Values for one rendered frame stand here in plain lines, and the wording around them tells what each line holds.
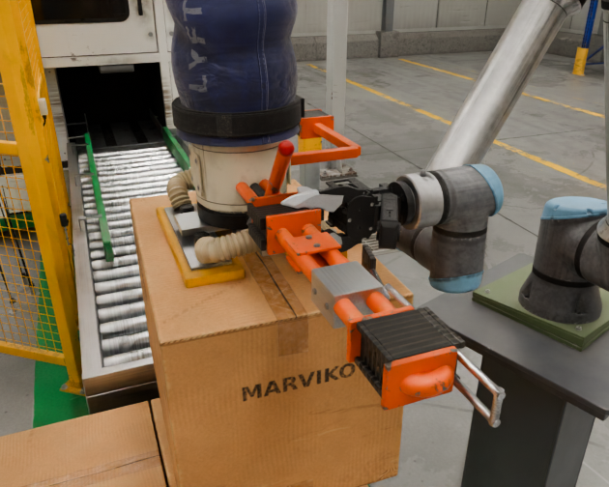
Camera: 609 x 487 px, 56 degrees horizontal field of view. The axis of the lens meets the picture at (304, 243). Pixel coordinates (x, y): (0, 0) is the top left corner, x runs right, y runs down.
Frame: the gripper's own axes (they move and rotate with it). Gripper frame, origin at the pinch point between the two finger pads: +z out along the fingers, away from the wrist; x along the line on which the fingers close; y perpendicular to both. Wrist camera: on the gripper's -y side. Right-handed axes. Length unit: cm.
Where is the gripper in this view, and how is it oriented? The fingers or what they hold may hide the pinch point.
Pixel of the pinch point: (291, 227)
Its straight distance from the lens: 83.7
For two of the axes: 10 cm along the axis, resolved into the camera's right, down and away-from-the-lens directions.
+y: -3.7, -4.1, 8.3
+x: -0.1, -9.0, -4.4
